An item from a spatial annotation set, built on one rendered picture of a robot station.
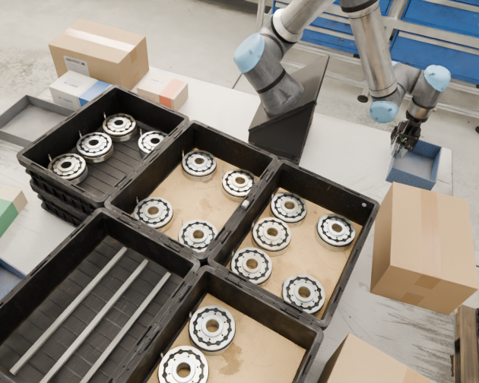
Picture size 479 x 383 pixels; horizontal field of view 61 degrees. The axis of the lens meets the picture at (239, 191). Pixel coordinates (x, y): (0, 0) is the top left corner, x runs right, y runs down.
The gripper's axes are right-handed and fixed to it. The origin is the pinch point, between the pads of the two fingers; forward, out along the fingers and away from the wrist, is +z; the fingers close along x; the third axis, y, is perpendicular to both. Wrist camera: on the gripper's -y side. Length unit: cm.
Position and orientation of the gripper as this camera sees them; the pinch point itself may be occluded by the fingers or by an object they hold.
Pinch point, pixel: (395, 153)
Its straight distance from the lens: 157.2
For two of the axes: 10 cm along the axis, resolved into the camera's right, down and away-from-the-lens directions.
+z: -0.8, 6.4, 7.6
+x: 9.1, 3.6, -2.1
